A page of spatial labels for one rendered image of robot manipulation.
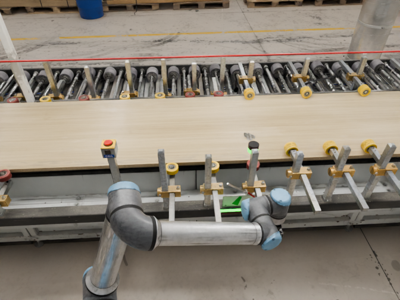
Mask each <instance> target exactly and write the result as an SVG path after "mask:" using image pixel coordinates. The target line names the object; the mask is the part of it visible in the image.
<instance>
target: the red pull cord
mask: <svg viewBox="0 0 400 300"><path fill-rule="evenodd" d="M388 52H400V51H362V52H315V53H291V54H245V55H198V56H175V57H128V58H82V59H58V60H12V61H0V63H17V62H41V61H87V60H133V59H156V58H202V57H248V56H272V55H318V54H364V53H388Z"/></svg>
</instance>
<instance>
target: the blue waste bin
mask: <svg viewBox="0 0 400 300"><path fill-rule="evenodd" d="M76 3H77V6H78V9H79V13H80V16H81V18H83V19H86V20H93V19H97V18H101V17H102V16H103V15H104V12H103V7H102V0H76Z"/></svg>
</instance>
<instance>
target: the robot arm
mask: <svg viewBox="0 0 400 300"><path fill-rule="evenodd" d="M107 196H108V205H107V209H106V213H105V220H104V225H103V228H102V233H101V237H100V240H99V245H98V249H97V252H96V257H95V261H94V264H93V266H91V267H89V268H88V269H87V270H86V271H85V272H84V274H83V280H82V283H83V300H117V288H118V284H119V281H120V276H119V273H118V271H119V268H120V265H121V261H122V259H123V255H124V252H125V250H126V246H127V245H129V246H131V247H132V248H135V249H138V250H141V251H153V250H154V249H155V248H156V247H157V246H193V245H261V248H262V249H263V250H265V251H268V250H271V249H273V248H275V247H276V246H278V245H279V243H280V242H281V241H282V237H283V232H282V225H281V224H283V223H284V222H285V219H286V215H287V213H288V209H289V205H290V200H291V196H290V194H289V192H288V191H286V190H284V189H282V188H275V189H273V190H272V191H271V192H270V194H268V195H263V196H258V197H254V198H248V199H246V200H243V201H242V202H241V212H242V217H243V219H244V220H245V221H248V220H249V222H250V223H244V222H216V221H162V220H157V219H156V218H155V217H154V216H151V215H145V214H144V213H143V206H142V200H141V193H140V190H139V187H138V185H136V184H135V183H133V182H128V181H123V182H117V183H115V184H113V185H112V186H110V188H109V189H108V193H107ZM281 235H282V236H281Z"/></svg>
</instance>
